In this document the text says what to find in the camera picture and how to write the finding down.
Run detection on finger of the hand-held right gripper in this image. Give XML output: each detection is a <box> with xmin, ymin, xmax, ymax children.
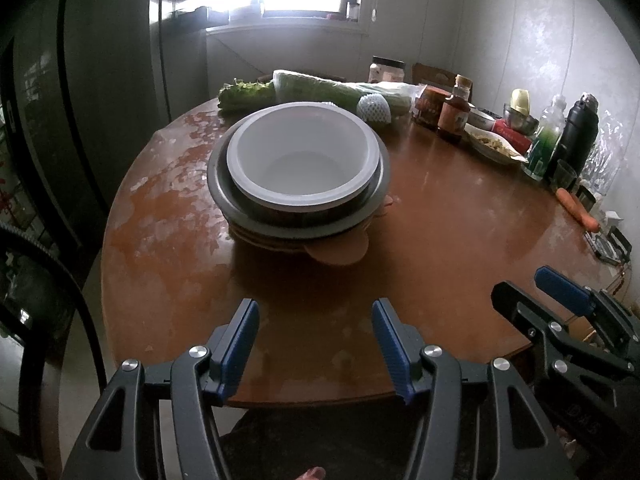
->
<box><xmin>491</xmin><ymin>281</ymin><xmax>640</xmax><ymax>386</ymax></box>
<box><xmin>534</xmin><ymin>266</ymin><xmax>636</xmax><ymax>356</ymax></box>

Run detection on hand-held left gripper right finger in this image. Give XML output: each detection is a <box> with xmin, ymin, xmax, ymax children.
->
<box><xmin>371</xmin><ymin>297</ymin><xmax>576</xmax><ymax>480</ymax></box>

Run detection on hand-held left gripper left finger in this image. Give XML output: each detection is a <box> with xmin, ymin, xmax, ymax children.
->
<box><xmin>60</xmin><ymin>297</ymin><xmax>261</xmax><ymax>480</ymax></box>

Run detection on pink animal-shaped plate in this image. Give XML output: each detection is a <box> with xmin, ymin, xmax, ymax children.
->
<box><xmin>300</xmin><ymin>195</ymin><xmax>396</xmax><ymax>267</ymax></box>

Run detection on large steel bowl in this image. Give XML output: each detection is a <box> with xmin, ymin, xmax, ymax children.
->
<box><xmin>206</xmin><ymin>110</ymin><xmax>392</xmax><ymax>240</ymax></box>

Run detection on large white bowl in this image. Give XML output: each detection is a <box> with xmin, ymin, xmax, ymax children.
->
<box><xmin>226</xmin><ymin>102</ymin><xmax>378</xmax><ymax>211</ymax></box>

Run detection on metal peeler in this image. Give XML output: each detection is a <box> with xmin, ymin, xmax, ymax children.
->
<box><xmin>585</xmin><ymin>227</ymin><xmax>633</xmax><ymax>266</ymax></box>

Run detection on carrot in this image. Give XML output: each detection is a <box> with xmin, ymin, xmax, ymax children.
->
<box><xmin>556</xmin><ymin>187</ymin><xmax>601</xmax><ymax>233</ymax></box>

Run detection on small glass cup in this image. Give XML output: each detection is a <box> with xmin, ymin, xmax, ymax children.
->
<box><xmin>552</xmin><ymin>159</ymin><xmax>578</xmax><ymax>192</ymax></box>

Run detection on clear bottle with green liquid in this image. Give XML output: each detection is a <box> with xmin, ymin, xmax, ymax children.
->
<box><xmin>524</xmin><ymin>95</ymin><xmax>568</xmax><ymax>182</ymax></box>

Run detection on clear plastic bottles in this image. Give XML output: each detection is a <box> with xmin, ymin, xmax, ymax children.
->
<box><xmin>582</xmin><ymin>110</ymin><xmax>628</xmax><ymax>196</ymax></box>

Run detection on black thermos flask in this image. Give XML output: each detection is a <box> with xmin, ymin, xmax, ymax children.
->
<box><xmin>547</xmin><ymin>92</ymin><xmax>600</xmax><ymax>186</ymax></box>

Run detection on red box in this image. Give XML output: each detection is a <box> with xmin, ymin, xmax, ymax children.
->
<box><xmin>492</xmin><ymin>120</ymin><xmax>533</xmax><ymax>153</ymax></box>

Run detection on white dish of pickled vegetables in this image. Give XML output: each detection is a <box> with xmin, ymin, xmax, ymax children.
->
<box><xmin>464</xmin><ymin>124</ymin><xmax>528</xmax><ymax>166</ymax></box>

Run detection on steel bowl holding yellow item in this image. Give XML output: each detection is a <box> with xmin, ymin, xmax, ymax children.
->
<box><xmin>502</xmin><ymin>103</ymin><xmax>540</xmax><ymax>135</ymax></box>

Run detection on patterned white bowl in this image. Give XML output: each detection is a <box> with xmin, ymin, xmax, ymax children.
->
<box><xmin>470</xmin><ymin>107</ymin><xmax>497</xmax><ymax>131</ymax></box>

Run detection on brown sauce bottle orange label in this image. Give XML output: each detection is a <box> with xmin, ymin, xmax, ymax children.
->
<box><xmin>437</xmin><ymin>75</ymin><xmax>473</xmax><ymax>143</ymax></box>

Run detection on chili sauce jar red lid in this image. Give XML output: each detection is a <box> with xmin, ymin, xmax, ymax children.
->
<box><xmin>412</xmin><ymin>85</ymin><xmax>453</xmax><ymax>128</ymax></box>

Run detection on green lettuce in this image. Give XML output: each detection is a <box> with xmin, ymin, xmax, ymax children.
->
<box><xmin>217</xmin><ymin>77</ymin><xmax>277</xmax><ymax>117</ymax></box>

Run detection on wooden chair back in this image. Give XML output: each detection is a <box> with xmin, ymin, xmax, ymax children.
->
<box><xmin>411</xmin><ymin>62</ymin><xmax>458</xmax><ymax>88</ymax></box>

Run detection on napa cabbage in plastic wrap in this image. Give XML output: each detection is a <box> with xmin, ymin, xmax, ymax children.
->
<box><xmin>272</xmin><ymin>69</ymin><xmax>421</xmax><ymax>113</ymax></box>

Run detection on clear jar with black lid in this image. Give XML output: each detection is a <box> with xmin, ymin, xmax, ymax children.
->
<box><xmin>368</xmin><ymin>56</ymin><xmax>406</xmax><ymax>84</ymax></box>

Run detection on dark refrigerator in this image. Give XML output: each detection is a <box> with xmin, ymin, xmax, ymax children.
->
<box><xmin>0</xmin><ymin>0</ymin><xmax>171</xmax><ymax>281</ymax></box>

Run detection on black cable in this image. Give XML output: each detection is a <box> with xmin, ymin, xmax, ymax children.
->
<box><xmin>0</xmin><ymin>224</ymin><xmax>107</xmax><ymax>396</ymax></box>

